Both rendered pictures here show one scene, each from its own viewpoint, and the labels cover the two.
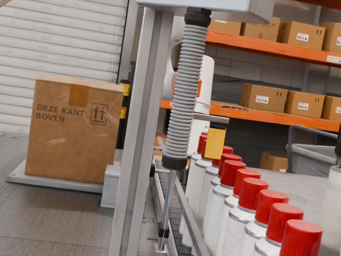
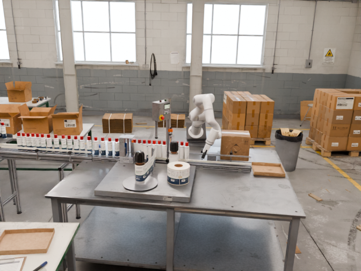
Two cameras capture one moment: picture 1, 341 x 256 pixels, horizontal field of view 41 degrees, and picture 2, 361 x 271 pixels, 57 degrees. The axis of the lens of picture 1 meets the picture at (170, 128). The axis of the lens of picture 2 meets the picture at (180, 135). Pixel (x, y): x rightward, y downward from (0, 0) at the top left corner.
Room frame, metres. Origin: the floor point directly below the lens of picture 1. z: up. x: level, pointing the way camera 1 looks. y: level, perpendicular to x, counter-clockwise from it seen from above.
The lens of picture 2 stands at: (1.59, -3.23, 2.15)
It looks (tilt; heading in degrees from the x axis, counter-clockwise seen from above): 17 degrees down; 103
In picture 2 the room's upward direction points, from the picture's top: 1 degrees clockwise
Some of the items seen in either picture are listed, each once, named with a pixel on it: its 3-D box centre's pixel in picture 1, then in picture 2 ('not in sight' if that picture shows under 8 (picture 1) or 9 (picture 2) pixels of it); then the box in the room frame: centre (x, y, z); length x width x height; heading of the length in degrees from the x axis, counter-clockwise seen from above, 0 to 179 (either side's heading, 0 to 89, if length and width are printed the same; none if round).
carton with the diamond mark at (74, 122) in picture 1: (78, 125); (234, 144); (1.41, 0.28, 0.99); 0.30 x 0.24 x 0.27; 7
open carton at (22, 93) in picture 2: not in sight; (19, 92); (-2.92, 2.37, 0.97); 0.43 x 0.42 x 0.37; 100
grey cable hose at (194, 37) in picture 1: (185, 90); (156, 128); (0.61, -0.01, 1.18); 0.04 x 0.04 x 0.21
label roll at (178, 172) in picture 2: not in sight; (178, 172); (0.98, -0.56, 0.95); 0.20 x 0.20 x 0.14
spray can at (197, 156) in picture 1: (199, 186); (181, 151); (0.90, -0.08, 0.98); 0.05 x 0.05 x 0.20
